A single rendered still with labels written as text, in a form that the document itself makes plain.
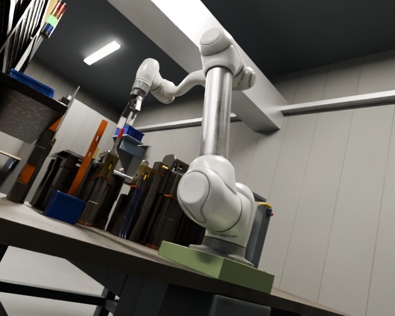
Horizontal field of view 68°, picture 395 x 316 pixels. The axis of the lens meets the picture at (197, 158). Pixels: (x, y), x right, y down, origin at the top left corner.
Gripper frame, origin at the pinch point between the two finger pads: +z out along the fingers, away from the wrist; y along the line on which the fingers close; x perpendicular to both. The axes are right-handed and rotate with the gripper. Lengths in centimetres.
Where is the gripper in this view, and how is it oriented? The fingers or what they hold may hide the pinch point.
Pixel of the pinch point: (124, 125)
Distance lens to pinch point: 159.8
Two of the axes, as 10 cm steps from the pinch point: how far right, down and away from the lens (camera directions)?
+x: -7.5, -4.3, -5.0
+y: -5.8, 0.6, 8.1
